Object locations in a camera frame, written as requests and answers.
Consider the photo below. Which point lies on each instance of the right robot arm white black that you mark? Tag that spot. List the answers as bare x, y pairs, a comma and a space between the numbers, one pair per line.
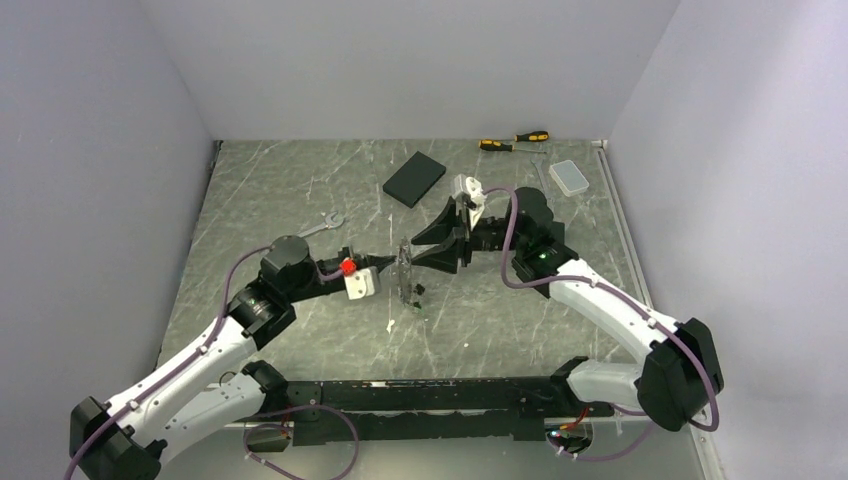
676, 376

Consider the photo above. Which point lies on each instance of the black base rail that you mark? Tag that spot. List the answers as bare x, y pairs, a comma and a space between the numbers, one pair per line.
521, 408

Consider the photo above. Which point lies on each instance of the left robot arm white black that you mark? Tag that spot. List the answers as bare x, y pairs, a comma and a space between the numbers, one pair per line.
211, 381

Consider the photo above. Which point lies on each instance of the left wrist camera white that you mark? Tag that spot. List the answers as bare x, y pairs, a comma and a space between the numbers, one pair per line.
359, 283

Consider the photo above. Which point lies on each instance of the large silver wrench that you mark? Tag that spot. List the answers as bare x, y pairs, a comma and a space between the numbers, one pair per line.
330, 221

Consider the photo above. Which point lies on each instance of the black network switch box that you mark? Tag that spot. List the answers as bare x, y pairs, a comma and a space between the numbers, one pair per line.
554, 233

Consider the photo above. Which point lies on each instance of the black flat box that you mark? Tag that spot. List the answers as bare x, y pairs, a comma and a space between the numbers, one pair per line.
411, 182

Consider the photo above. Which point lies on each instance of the orange black screwdriver rear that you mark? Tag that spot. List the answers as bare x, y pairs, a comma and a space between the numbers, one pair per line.
538, 136

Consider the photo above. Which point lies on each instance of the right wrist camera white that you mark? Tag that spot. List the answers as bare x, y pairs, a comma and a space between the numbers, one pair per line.
468, 192

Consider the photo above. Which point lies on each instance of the yellow black screwdriver front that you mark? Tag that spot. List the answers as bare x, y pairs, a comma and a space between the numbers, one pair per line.
490, 145

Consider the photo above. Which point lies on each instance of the aluminium frame rail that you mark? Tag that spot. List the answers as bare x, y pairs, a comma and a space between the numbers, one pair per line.
651, 390

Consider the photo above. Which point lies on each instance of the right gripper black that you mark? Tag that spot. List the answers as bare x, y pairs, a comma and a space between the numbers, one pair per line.
442, 230

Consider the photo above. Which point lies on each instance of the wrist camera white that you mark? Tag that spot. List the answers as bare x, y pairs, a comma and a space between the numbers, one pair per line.
359, 283
468, 192

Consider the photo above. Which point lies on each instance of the key bunch with rings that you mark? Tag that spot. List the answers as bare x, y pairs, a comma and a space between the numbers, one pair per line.
410, 291

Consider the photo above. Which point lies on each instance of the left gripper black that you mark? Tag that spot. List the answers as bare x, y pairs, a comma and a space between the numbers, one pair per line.
365, 259

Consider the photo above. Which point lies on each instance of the clear plastic box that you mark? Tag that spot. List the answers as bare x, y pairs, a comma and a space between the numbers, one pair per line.
568, 178

